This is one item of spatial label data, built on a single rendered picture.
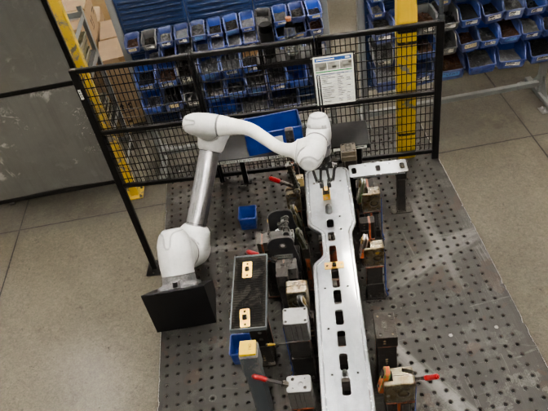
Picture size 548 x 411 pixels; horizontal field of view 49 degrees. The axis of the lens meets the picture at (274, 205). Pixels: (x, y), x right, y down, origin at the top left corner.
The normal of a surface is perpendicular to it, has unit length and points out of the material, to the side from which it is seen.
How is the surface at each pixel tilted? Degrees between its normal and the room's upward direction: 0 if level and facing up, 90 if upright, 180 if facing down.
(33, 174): 94
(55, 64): 91
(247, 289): 0
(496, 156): 0
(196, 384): 0
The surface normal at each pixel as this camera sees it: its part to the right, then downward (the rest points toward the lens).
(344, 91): 0.00, 0.67
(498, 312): -0.15, -0.73
